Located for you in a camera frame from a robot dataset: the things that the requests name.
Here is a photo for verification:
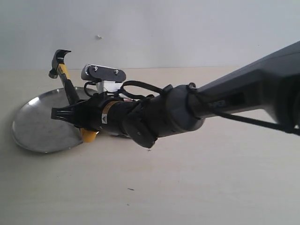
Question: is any round stainless steel plate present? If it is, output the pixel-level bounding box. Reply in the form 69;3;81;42
12;88;83;153

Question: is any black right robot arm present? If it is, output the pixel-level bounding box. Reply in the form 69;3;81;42
51;42;300;149

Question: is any black yellow claw hammer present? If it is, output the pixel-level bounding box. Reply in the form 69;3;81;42
48;49;98;143

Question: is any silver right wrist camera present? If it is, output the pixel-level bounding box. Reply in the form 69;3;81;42
81;64;127;93

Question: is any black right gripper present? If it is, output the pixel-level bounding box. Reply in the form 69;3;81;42
51;92;105;131

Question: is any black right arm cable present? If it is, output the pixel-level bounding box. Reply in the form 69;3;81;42
83;80;300;136

